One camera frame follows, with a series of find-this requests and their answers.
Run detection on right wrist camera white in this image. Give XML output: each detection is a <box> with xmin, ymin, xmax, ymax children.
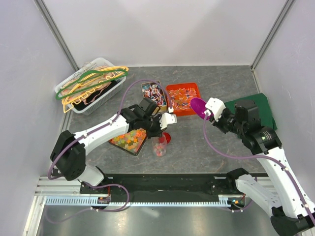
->
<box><xmin>204</xmin><ymin>97</ymin><xmax>226</xmax><ymax>121</ymax></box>

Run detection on green cloth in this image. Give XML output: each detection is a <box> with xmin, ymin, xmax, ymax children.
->
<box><xmin>224</xmin><ymin>93</ymin><xmax>278</xmax><ymax>131</ymax></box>

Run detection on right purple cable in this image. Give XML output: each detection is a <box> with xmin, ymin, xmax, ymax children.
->
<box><xmin>203</xmin><ymin>114</ymin><xmax>315</xmax><ymax>219</ymax></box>

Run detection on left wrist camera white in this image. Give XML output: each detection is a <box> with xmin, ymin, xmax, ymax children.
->
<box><xmin>159</xmin><ymin>113</ymin><xmax>177</xmax><ymax>130</ymax></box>

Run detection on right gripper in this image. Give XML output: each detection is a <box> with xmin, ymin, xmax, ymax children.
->
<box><xmin>208</xmin><ymin>107</ymin><xmax>246</xmax><ymax>136</ymax></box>

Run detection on grey cable duct rail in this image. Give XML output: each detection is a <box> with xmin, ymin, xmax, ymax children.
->
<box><xmin>46</xmin><ymin>196</ymin><xmax>241</xmax><ymax>207</ymax></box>

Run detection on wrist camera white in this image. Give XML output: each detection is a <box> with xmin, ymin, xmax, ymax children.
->
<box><xmin>204</xmin><ymin>97</ymin><xmax>226</xmax><ymax>121</ymax></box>
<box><xmin>159</xmin><ymin>113</ymin><xmax>177</xmax><ymax>130</ymax></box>

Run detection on red jar lid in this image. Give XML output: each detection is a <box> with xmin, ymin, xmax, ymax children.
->
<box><xmin>163</xmin><ymin>132</ymin><xmax>171</xmax><ymax>143</ymax></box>

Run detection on orange wavy clothes hanger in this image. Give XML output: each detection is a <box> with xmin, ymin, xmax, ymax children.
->
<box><xmin>61</xmin><ymin>73</ymin><xmax>117</xmax><ymax>113</ymax></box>

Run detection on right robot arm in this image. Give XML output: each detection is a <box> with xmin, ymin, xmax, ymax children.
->
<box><xmin>206</xmin><ymin>98</ymin><xmax>315</xmax><ymax>236</ymax></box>

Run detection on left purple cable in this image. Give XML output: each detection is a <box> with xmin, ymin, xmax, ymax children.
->
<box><xmin>44</xmin><ymin>79</ymin><xmax>174</xmax><ymax>224</ymax></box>

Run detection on purple cable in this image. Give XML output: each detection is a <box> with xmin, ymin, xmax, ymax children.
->
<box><xmin>203</xmin><ymin>114</ymin><xmax>315</xmax><ymax>219</ymax></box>
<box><xmin>44</xmin><ymin>79</ymin><xmax>174</xmax><ymax>224</ymax></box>

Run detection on gold square tin star candies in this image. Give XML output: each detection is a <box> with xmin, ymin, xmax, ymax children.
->
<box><xmin>108</xmin><ymin>128</ymin><xmax>147</xmax><ymax>156</ymax></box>

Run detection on purple plastic scoop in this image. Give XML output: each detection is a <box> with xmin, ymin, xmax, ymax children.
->
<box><xmin>190</xmin><ymin>97</ymin><xmax>212</xmax><ymax>120</ymax></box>

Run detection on clear plastic jar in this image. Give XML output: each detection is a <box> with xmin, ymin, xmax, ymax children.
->
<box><xmin>152</xmin><ymin>135</ymin><xmax>168</xmax><ymax>157</ymax></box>

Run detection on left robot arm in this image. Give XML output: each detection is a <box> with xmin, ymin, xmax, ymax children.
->
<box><xmin>51</xmin><ymin>98</ymin><xmax>167</xmax><ymax>193</ymax></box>

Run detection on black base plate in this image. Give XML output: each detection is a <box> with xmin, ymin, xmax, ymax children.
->
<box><xmin>80</xmin><ymin>168</ymin><xmax>248</xmax><ymax>202</ymax></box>

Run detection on gold tin wrapped lollipops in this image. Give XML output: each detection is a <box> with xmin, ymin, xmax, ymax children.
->
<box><xmin>141</xmin><ymin>81</ymin><xmax>168</xmax><ymax>112</ymax></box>

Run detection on orange box of lollipops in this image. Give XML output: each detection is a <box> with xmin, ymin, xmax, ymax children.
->
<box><xmin>166</xmin><ymin>82</ymin><xmax>201</xmax><ymax>117</ymax></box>

